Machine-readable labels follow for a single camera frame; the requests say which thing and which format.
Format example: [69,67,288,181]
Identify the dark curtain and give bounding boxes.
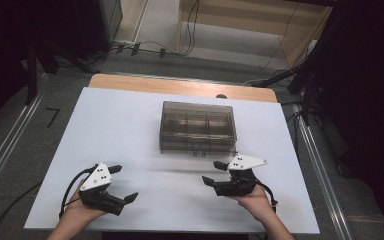
[0,0,91,129]
[313,0,384,240]

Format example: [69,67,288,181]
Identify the black floor cable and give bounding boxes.
[0,180,44,240]

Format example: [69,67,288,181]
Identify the person's right hand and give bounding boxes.
[228,184,275,224]

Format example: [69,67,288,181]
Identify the person's left hand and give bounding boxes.
[61,180,108,226]

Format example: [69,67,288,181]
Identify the smoky clear plastic drawer cabinet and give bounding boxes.
[158,100,238,158]

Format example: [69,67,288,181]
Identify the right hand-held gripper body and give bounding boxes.
[214,154,269,198]

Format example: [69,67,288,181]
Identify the black hanging cable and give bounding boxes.
[182,0,202,57]

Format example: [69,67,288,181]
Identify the grey cabinet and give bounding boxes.
[97,0,124,43]

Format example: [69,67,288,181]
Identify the white table board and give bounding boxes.
[23,87,321,235]

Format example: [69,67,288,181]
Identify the black tripod stand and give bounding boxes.
[21,34,102,106]

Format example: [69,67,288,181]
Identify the left hand-held gripper black cable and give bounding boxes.
[58,164,100,220]

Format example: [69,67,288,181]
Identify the white power strip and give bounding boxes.
[112,40,142,51]

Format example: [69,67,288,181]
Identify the metal floor rail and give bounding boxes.
[0,73,50,205]
[290,102,354,240]

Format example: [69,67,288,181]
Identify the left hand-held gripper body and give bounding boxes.
[78,162,128,217]

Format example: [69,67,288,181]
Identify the hand-held gripper black cable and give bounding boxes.
[58,164,100,220]
[253,178,279,214]

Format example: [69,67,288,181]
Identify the right hand-held gripper black cable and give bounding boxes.
[253,178,279,214]

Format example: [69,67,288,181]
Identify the wooden shelf unit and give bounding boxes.
[175,0,334,70]

